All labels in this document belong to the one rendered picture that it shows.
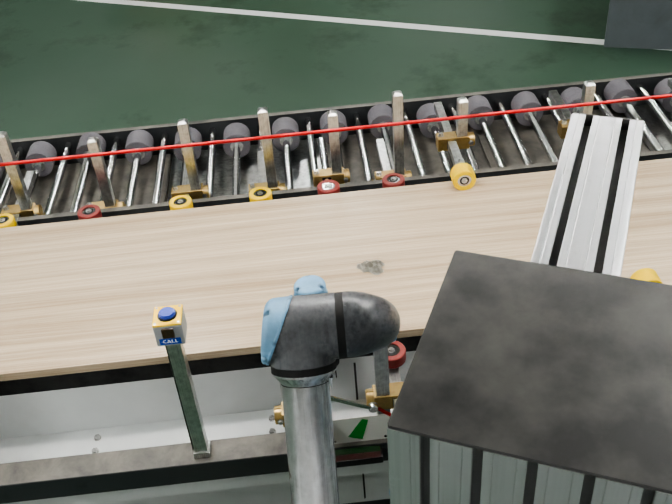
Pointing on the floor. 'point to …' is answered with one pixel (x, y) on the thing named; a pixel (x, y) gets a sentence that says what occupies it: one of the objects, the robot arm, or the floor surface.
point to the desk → (639, 24)
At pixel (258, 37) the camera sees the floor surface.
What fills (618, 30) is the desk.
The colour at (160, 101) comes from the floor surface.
